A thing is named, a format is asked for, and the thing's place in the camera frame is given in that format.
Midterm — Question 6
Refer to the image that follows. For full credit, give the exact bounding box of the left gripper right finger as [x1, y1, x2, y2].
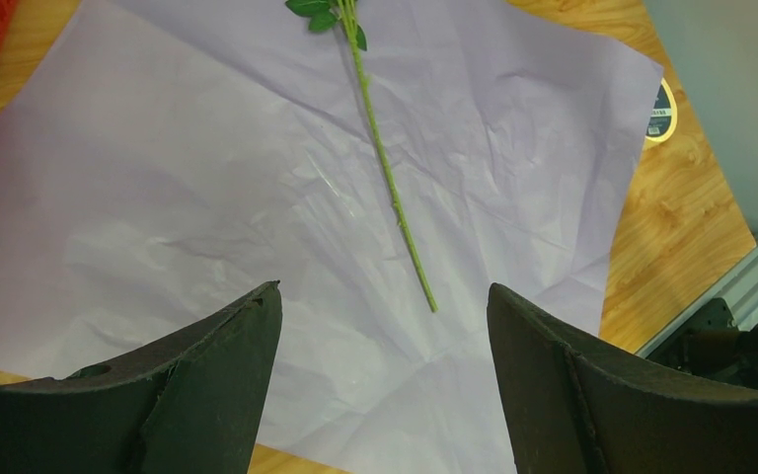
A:
[487, 283, 758, 473]

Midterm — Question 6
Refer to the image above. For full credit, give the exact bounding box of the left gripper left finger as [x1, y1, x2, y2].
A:
[0, 281, 282, 473]

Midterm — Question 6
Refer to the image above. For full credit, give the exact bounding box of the purple wrapping paper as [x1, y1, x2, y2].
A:
[0, 1, 662, 473]

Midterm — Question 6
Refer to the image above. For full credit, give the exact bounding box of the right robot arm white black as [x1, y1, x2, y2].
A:
[645, 298, 758, 390]

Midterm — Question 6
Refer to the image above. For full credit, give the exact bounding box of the yellow tape roll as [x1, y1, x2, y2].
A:
[644, 78, 678, 150]

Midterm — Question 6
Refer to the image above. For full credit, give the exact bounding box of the aluminium frame rail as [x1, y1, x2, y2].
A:
[637, 236, 758, 358]

